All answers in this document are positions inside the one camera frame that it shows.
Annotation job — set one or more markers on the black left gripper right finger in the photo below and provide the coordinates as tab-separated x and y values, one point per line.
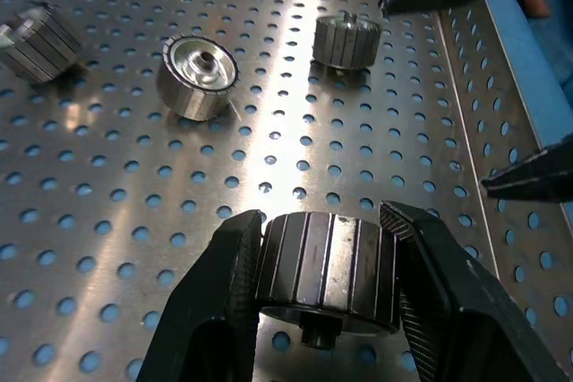
452	310

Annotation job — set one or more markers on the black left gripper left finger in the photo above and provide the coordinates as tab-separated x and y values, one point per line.
210	292

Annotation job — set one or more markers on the ribbed metal roller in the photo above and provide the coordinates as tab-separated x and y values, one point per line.
331	261
347	42
40	48
197	78

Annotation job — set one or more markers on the blue plastic tray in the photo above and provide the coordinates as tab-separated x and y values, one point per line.
532	69

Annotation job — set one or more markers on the perforated steel tray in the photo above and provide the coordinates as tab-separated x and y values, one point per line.
134	203

